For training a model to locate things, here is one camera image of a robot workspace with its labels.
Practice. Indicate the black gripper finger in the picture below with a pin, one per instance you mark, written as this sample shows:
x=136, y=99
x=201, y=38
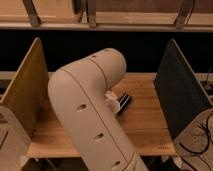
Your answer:
x=122, y=99
x=124, y=103

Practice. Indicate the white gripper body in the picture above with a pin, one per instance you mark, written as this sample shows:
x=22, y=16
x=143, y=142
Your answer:
x=112, y=102

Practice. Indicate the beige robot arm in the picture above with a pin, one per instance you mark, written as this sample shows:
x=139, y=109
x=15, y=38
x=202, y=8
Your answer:
x=77, y=93

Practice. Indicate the right dark side panel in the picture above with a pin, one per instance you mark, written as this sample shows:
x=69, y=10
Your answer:
x=180, y=93

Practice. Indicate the left wooden side panel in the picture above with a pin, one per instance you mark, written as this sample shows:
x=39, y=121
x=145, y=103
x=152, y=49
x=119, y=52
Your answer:
x=22, y=101

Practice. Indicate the wooden shelf with brackets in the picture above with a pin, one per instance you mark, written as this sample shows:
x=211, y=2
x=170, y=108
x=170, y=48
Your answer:
x=108, y=15

